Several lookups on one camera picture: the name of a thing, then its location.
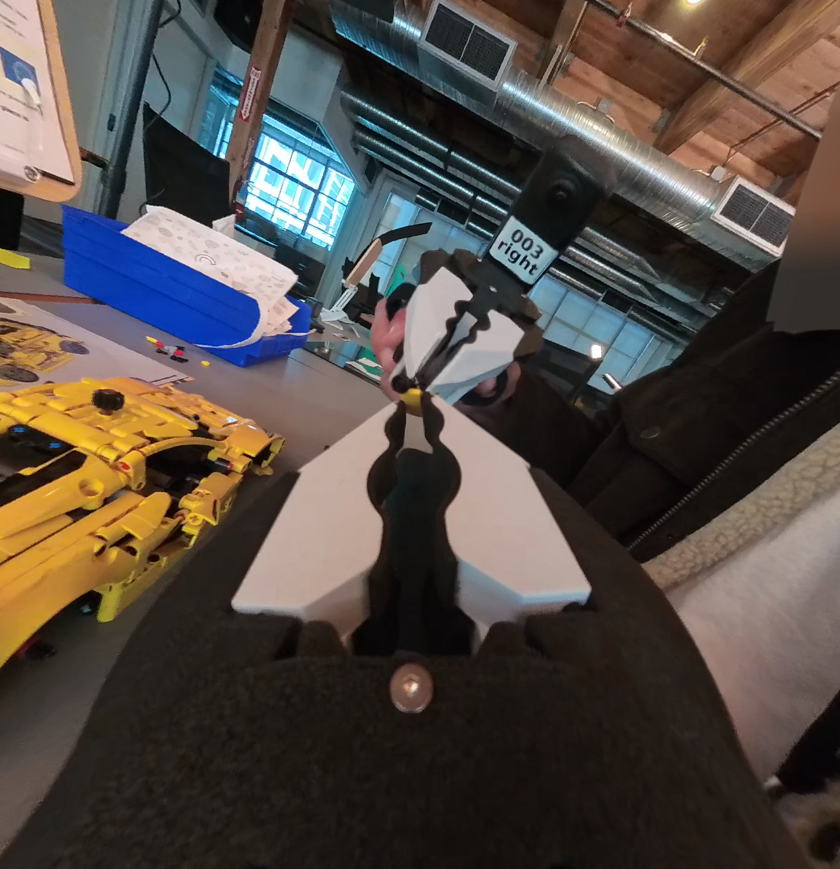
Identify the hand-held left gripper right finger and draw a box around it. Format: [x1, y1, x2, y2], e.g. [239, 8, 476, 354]
[422, 398, 592, 656]

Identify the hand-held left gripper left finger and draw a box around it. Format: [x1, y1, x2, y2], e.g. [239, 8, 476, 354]
[231, 399, 412, 656]

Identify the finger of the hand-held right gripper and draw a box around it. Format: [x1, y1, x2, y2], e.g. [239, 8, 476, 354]
[430, 312, 529, 406]
[394, 267, 476, 393]

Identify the yellow toy brick car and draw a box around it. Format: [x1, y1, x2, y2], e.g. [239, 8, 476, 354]
[0, 377, 285, 687]

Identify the person's right forearm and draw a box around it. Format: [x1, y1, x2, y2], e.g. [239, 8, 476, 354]
[508, 367, 631, 490]

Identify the grey desk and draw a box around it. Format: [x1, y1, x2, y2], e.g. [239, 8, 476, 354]
[0, 251, 407, 856]

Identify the person's right hand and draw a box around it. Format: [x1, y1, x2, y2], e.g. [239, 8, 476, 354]
[371, 297, 523, 408]

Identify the curved wood and black lamp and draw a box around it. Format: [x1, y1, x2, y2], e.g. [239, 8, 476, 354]
[321, 223, 433, 323]

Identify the white air vent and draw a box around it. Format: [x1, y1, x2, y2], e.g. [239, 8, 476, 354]
[420, 0, 519, 92]
[715, 178, 796, 258]

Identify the white paper strip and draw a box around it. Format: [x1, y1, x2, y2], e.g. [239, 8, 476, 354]
[202, 299, 271, 349]

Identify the large window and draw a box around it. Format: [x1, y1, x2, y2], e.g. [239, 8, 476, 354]
[240, 132, 356, 248]

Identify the white patterned paper bag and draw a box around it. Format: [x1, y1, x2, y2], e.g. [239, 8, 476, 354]
[121, 207, 300, 337]

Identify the white shirt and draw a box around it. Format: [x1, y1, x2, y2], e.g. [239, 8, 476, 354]
[664, 475, 840, 788]

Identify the blue plastic bin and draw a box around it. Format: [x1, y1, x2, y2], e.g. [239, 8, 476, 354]
[61, 204, 312, 368]

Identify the open instruction booklet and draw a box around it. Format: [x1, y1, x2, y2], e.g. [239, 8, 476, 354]
[0, 299, 193, 389]

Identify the wooden instruction board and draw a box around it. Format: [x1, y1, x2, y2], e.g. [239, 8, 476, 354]
[0, 0, 82, 203]

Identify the silver air duct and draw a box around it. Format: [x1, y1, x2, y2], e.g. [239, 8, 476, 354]
[331, 0, 794, 228]

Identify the wooden post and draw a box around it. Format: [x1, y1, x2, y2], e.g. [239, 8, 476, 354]
[226, 0, 288, 181]

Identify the black shoulder strap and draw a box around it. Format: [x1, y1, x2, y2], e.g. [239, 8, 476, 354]
[776, 686, 840, 795]

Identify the grey wall pipe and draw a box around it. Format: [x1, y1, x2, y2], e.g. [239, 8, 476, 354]
[97, 0, 166, 218]

